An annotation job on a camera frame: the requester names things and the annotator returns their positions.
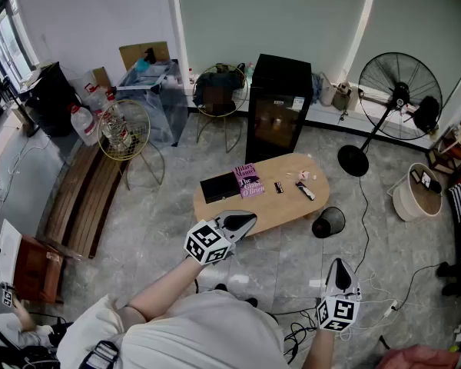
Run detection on black fan cable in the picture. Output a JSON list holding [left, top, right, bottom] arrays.
[[353, 175, 371, 273]]

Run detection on clear plastic storage box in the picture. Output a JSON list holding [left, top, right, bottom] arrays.
[[116, 59, 189, 148]]

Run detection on wooden coffee table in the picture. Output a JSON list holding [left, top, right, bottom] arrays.
[[193, 152, 330, 238]]

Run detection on large clear water jug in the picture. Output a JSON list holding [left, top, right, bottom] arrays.
[[99, 94, 134, 151], [68, 103, 100, 147], [83, 82, 109, 117]]

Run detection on pink cloth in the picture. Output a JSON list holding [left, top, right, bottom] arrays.
[[376, 343, 461, 369]]

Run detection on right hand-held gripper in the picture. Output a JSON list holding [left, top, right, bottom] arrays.
[[317, 258, 363, 332]]

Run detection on brown wooden bench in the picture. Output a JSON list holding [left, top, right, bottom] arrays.
[[41, 136, 130, 260]]

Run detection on black standing fan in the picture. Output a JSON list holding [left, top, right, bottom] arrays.
[[337, 52, 444, 178]]

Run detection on pink book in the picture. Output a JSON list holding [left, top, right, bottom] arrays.
[[231, 163, 265, 199]]

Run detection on black cable bundle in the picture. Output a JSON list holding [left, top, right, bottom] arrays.
[[283, 307, 320, 363]]

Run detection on black rucksack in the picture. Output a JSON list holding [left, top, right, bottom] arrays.
[[413, 95, 441, 134]]

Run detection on brown wooden cabinet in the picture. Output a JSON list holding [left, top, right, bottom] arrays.
[[13, 234, 65, 305]]

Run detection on white panel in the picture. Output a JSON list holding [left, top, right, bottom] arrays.
[[0, 218, 23, 286]]

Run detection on black shoulder strap buckle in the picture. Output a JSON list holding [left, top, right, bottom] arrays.
[[78, 340, 120, 369]]

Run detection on person's right forearm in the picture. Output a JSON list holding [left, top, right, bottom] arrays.
[[310, 327, 337, 369]]

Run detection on black cabinet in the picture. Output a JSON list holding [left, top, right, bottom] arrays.
[[18, 61, 81, 138]]

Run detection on small cardboard piece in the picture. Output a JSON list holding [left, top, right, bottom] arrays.
[[91, 66, 112, 90]]

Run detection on person's white shirt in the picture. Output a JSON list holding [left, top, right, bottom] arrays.
[[56, 289, 289, 369]]

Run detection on large cardboard sheet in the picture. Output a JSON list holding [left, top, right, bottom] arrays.
[[118, 41, 171, 71]]

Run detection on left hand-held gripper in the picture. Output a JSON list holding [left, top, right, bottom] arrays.
[[184, 211, 258, 267]]

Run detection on black floor cable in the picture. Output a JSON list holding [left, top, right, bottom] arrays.
[[395, 261, 453, 313]]

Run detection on blue denim garment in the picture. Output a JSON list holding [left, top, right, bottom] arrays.
[[310, 73, 324, 103]]

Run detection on person's left forearm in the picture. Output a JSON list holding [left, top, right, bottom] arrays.
[[127, 258, 208, 322]]

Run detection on dark clothes pile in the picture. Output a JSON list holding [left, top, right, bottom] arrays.
[[194, 71, 247, 117]]

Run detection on white round side table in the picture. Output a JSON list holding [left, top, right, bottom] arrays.
[[386, 162, 443, 223]]

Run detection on black box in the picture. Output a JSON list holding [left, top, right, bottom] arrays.
[[199, 171, 242, 204]]

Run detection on white floor cables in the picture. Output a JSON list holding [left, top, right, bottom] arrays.
[[340, 273, 399, 341]]

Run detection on black glass-door fridge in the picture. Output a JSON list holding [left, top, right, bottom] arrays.
[[244, 53, 314, 165]]

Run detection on gold wire chair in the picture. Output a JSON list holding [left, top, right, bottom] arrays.
[[97, 98, 166, 191], [192, 63, 249, 154]]

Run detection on dark snack wrapper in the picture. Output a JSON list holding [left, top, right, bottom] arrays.
[[295, 181, 317, 201]]

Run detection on wooden chair orange cushion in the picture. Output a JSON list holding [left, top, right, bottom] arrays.
[[426, 113, 461, 175]]

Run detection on clear plastic bottle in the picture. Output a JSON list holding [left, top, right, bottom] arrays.
[[285, 169, 318, 183]]

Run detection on black wire waste bin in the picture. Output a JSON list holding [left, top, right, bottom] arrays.
[[311, 206, 346, 239]]

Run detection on beige tote bag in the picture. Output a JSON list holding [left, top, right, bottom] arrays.
[[318, 71, 337, 107]]

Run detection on olive green bag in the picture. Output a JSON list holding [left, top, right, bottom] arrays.
[[332, 81, 360, 111]]

